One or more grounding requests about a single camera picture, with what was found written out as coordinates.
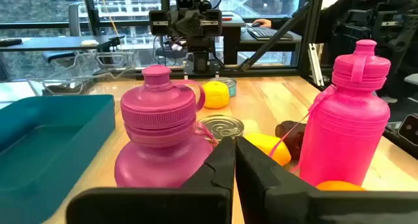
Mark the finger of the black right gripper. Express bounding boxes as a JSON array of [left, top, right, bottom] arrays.
[[170, 10, 191, 39], [190, 10, 210, 39]]

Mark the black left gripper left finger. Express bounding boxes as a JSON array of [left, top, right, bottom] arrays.
[[66, 136, 236, 224]]

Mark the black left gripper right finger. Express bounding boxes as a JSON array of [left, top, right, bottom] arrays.
[[235, 135, 418, 224]]

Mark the smooth orange toy fruit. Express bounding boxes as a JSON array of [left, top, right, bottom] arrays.
[[315, 180, 366, 192]]

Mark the round yellow-orange toy fruit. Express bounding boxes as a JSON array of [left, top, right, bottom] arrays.
[[201, 80, 231, 110]]

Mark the pull-tab tin can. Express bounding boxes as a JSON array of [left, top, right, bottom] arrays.
[[197, 114, 245, 143]]

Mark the purple squat water bottle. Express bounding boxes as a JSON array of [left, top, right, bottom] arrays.
[[114, 64, 218, 189]]

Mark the pink water bottle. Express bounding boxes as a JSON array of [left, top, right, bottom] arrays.
[[269, 39, 392, 187]]

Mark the person's hand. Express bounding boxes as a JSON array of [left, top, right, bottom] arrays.
[[251, 18, 272, 29]]

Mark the yellow toy fruit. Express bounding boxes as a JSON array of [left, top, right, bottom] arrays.
[[244, 132, 292, 167]]

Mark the dark brown toy fruit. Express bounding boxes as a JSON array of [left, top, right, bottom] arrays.
[[274, 120, 308, 160]]

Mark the teal-label tin can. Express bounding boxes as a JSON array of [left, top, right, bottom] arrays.
[[208, 76, 238, 98]]

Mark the black keyboard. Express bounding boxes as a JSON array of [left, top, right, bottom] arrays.
[[246, 26, 294, 41]]

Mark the grey office chair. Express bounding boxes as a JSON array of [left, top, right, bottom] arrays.
[[67, 1, 83, 37]]

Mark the clear plastic container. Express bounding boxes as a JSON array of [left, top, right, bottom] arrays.
[[25, 50, 137, 97]]

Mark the long black desk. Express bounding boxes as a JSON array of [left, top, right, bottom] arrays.
[[0, 34, 125, 54]]

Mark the silver aluminium bar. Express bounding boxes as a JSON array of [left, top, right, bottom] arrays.
[[308, 42, 325, 87]]

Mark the person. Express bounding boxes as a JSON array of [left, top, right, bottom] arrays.
[[270, 0, 418, 45]]

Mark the teal plastic bin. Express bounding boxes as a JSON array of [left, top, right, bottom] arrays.
[[0, 93, 116, 224]]

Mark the yellow hanging cable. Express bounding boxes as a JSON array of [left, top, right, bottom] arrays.
[[97, 0, 120, 37]]

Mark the black box camera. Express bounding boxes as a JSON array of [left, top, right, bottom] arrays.
[[397, 114, 418, 147]]

